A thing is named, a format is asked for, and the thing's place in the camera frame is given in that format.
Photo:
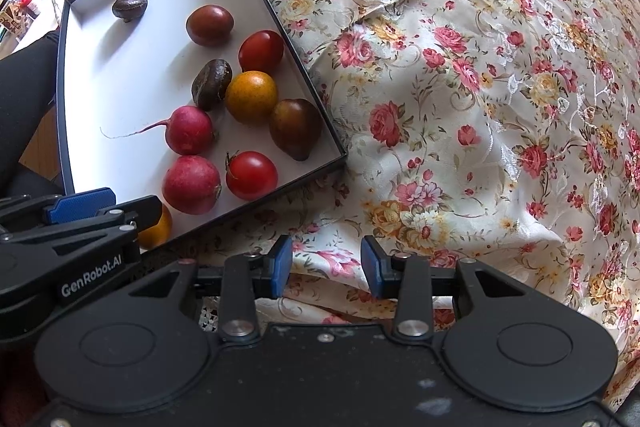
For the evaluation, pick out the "yellow cherry tomato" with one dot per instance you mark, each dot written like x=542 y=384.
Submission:
x=251 y=97
x=159 y=232

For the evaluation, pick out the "round red radish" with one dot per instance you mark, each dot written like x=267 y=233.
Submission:
x=191 y=184

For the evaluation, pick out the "black box with white inside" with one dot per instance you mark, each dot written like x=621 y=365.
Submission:
x=140 y=72

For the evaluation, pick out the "red cherry tomato with calyx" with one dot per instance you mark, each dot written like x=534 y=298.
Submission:
x=252 y=177

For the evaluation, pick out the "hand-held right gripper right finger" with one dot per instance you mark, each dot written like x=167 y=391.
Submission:
x=372 y=268

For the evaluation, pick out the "red radish with long root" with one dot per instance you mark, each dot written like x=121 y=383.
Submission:
x=189 y=131

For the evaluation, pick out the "floral tablecloth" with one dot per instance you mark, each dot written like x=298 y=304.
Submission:
x=450 y=82

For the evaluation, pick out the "person's black trouser leg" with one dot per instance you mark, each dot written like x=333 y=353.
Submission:
x=25 y=107

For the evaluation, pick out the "dark purple cherry tomato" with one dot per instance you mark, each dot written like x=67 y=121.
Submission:
x=210 y=26

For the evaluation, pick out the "small red capped bottle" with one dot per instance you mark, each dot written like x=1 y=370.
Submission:
x=30 y=2

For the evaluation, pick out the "dark brown cherry tomato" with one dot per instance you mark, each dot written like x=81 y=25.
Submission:
x=296 y=129

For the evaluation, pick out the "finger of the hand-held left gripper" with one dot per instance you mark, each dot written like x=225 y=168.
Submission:
x=80 y=203
x=145 y=212

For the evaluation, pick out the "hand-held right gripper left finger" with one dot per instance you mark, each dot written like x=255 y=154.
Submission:
x=281 y=267

